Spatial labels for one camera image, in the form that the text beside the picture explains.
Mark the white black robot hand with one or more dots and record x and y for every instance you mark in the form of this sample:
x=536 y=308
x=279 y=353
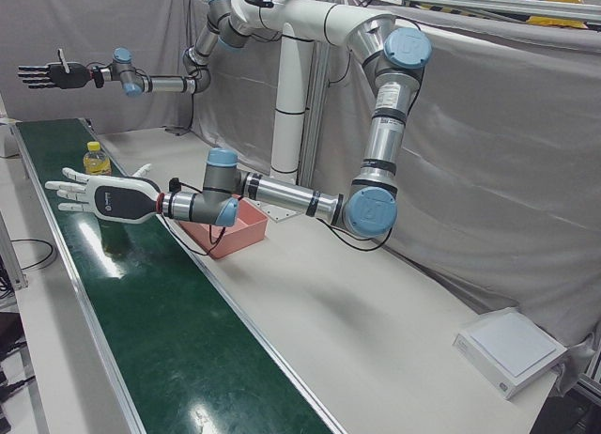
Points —
x=122 y=199
x=70 y=74

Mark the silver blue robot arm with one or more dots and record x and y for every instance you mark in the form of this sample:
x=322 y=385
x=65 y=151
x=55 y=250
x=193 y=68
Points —
x=166 y=84
x=385 y=138

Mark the pink plastic basket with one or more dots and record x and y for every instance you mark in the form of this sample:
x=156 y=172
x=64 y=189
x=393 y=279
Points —
x=239 y=227

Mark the yellow orange drink bottle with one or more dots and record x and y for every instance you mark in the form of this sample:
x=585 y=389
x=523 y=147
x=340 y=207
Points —
x=96 y=161

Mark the green conveyor belt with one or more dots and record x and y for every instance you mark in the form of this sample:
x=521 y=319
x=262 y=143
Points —
x=155 y=321

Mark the aluminium profile leg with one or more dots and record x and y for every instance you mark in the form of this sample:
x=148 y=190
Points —
x=11 y=265

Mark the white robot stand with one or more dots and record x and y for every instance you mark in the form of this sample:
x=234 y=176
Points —
x=288 y=100

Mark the grey fabric backdrop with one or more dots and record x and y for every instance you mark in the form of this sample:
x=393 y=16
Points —
x=516 y=147

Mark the white flat box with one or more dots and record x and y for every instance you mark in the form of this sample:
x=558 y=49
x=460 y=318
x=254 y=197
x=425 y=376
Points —
x=512 y=342

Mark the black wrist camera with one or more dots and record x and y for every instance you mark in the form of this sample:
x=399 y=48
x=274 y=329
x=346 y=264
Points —
x=97 y=77
x=174 y=185

